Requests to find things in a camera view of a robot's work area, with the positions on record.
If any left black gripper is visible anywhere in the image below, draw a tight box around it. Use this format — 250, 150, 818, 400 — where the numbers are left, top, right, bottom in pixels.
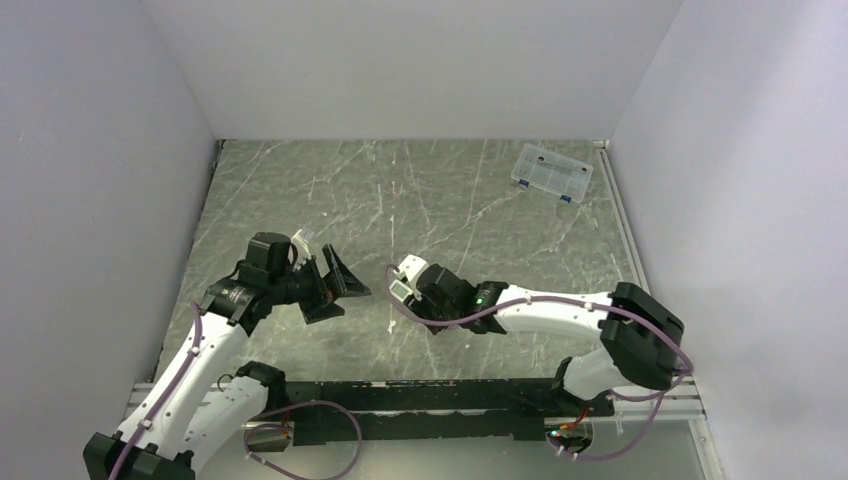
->
268, 244, 369, 323

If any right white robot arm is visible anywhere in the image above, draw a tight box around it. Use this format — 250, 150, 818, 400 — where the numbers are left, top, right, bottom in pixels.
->
387, 255, 693, 415

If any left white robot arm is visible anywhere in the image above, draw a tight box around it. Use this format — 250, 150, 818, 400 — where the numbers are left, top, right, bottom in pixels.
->
83, 229, 371, 479

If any clear plastic organizer box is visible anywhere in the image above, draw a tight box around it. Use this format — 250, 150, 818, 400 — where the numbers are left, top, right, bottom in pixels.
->
510, 144, 594, 204

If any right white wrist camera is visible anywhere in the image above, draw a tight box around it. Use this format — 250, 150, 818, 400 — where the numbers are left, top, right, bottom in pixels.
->
388, 255, 430, 303

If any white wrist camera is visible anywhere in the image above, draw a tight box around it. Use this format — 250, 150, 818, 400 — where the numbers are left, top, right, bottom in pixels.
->
388, 255, 430, 303
291, 227, 315, 262

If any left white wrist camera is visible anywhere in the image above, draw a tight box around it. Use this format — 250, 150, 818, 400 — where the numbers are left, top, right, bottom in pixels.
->
291, 227, 315, 262

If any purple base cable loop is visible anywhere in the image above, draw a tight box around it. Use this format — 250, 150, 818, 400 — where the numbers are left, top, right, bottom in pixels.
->
243, 404, 360, 480

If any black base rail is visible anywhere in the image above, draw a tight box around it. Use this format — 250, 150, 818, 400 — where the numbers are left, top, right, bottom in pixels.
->
221, 377, 617, 446

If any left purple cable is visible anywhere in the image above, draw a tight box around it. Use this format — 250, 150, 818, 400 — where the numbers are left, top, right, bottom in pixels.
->
105, 299, 203, 480

